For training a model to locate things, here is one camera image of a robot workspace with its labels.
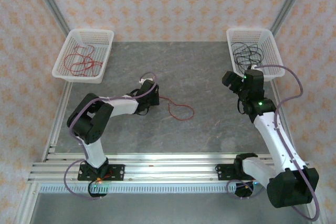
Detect aluminium mounting beam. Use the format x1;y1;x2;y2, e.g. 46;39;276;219
28;152;315;183

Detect aluminium corner post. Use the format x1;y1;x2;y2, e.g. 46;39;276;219
28;0;71;34
269;0;313;34

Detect grey slotted cable duct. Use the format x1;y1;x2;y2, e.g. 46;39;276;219
38;183;237;195

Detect white plastic mesh basket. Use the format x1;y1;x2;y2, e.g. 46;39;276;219
226;27;286;82
51;28;114;84

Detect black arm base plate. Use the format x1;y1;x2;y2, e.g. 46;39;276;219
215;164;264;182
78;164;125;182

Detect black base controller board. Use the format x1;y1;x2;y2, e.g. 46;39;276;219
88;179;110;199
234;179;264;199

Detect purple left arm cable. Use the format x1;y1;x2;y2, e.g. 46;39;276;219
64;72;159;200

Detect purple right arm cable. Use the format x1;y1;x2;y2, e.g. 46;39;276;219
227;64;321;221

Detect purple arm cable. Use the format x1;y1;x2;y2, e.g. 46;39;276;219
227;64;321;221
64;72;159;200

